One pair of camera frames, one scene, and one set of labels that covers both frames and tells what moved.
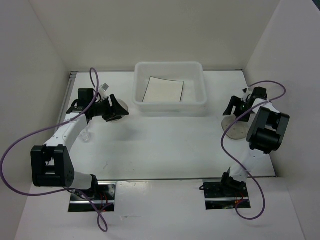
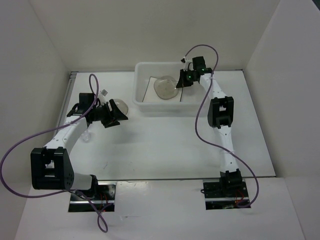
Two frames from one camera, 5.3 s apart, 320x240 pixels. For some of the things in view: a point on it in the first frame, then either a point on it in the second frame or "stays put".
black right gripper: (234, 101) to (182, 82)
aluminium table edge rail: (63, 117) stays put
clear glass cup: (86, 136) stays put
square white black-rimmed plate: (163, 90) stays put
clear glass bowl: (238, 130) to (165, 87)
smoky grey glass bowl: (125, 105) stays put
